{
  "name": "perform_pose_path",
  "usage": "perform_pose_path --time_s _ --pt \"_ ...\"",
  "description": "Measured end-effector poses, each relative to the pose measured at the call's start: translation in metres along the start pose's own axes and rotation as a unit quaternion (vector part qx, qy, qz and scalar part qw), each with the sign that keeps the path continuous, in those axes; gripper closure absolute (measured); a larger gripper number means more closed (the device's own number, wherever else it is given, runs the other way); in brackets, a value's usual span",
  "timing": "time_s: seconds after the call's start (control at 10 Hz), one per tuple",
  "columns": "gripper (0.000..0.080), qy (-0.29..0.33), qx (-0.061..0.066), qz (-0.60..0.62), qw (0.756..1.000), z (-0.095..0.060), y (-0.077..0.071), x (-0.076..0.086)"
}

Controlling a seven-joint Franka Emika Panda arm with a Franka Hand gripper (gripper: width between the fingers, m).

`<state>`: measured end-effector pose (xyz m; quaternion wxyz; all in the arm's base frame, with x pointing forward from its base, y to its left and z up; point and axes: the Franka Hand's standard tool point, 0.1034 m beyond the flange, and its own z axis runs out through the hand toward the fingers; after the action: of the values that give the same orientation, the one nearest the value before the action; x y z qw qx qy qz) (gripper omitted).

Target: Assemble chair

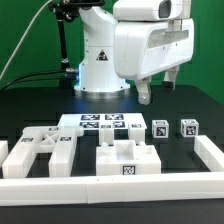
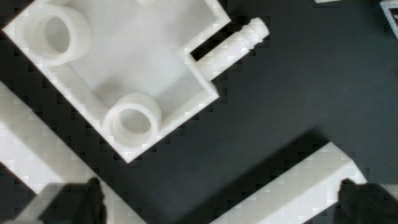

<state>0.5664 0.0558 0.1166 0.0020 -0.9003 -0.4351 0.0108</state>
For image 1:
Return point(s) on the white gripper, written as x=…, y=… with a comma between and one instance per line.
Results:
x=142, y=49

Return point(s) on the white chair seat part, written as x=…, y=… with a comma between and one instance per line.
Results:
x=125, y=157

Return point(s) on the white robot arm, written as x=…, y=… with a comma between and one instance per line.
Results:
x=97, y=76

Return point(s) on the white chair back part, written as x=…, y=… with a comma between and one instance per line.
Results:
x=60, y=142

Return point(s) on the white tagged cube left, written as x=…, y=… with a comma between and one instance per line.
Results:
x=160, y=128

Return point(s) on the white tagged cube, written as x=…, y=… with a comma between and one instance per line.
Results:
x=189, y=127
x=160, y=128

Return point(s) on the white tagged cube right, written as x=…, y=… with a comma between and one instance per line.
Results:
x=189, y=127

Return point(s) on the white base tag plate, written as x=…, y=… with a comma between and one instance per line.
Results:
x=97, y=121

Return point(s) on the white U-shaped fence frame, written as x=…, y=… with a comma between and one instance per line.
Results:
x=38, y=188

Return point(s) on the black camera stand pole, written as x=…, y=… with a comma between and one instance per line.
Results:
x=68, y=11

